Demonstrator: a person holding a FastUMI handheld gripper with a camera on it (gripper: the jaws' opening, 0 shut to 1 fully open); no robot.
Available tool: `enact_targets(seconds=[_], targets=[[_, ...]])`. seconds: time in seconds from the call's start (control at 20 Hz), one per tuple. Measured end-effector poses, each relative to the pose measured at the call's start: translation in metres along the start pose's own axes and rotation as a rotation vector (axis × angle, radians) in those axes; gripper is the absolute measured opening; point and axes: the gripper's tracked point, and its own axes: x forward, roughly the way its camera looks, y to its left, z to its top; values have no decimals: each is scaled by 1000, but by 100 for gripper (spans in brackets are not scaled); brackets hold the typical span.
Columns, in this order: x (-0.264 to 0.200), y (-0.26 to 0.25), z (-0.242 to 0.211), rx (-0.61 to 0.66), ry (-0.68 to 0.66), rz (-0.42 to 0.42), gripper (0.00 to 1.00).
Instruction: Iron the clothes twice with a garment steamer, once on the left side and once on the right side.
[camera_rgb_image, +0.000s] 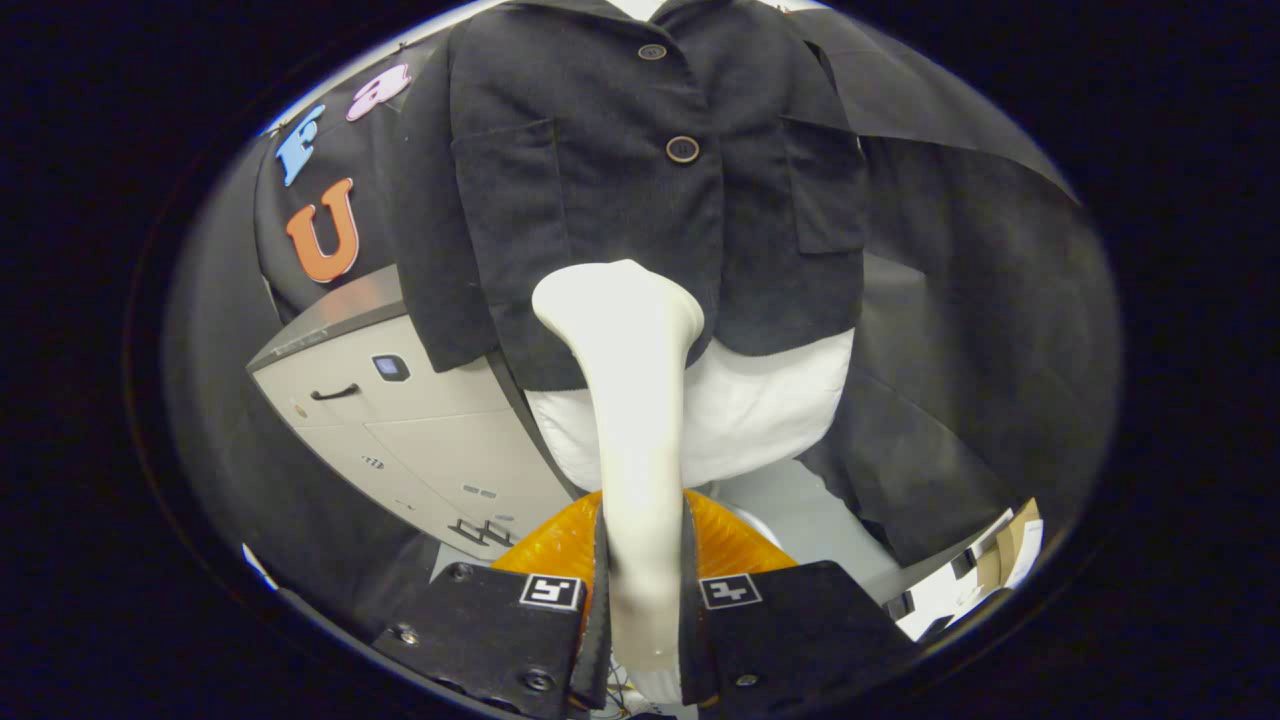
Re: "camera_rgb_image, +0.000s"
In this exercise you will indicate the white mannequin torso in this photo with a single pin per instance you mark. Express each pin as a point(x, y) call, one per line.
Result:
point(760, 410)

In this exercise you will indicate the white garment steamer head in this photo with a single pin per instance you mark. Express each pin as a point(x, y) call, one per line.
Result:
point(640, 450)

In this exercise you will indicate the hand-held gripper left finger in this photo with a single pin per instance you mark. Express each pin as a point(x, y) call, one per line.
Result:
point(598, 640)

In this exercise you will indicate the grey drawer cabinet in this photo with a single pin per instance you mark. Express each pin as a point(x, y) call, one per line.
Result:
point(420, 440)

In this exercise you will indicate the black button jacket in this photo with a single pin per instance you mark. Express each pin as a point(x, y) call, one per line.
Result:
point(600, 200)

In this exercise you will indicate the brown cardboard box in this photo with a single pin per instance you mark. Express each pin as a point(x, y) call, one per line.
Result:
point(1010, 535)

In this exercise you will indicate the black backdrop cloth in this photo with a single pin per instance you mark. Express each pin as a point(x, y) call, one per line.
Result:
point(980, 300)

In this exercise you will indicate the white paper box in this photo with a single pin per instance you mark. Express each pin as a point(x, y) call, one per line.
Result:
point(935, 600)

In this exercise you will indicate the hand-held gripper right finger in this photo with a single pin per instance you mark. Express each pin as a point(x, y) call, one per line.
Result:
point(693, 640)

